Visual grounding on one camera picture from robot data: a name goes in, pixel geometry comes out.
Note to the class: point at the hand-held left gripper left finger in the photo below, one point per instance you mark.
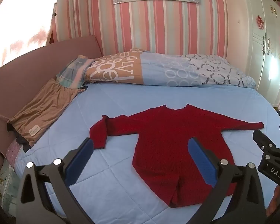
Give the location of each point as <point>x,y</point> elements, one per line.
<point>81,158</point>

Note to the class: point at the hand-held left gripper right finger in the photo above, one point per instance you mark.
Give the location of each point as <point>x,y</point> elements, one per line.
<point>200,161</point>

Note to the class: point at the red knitted sweater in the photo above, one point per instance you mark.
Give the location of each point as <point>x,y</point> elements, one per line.
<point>158,135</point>

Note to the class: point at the person's right hand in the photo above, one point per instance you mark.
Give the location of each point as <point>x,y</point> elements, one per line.
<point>275,203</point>

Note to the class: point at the brown pillow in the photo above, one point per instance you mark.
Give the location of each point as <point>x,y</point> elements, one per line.
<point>44,107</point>

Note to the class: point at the black cloth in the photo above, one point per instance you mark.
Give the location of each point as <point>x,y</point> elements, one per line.
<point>21,140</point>

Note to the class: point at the light blue bed sheet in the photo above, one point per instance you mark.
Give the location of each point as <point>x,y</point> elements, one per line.
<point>121,107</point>

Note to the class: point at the polka dot cloth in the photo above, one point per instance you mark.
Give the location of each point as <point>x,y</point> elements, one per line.
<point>12,151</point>

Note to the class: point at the floral cloth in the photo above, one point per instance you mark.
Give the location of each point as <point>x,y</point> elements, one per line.
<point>4,182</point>

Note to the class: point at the plaid pillow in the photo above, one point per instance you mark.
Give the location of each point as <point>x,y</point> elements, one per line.
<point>72,72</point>

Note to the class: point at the white wardrobe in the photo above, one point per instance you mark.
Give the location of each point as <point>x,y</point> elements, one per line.
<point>247,39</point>

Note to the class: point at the blue and tan patterned duvet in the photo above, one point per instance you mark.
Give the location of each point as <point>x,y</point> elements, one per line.
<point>168,70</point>

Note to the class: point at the pink headboard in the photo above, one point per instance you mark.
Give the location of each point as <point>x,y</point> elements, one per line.
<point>25,70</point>

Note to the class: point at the bright window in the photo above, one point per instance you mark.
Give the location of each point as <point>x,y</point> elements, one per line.
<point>18,23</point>

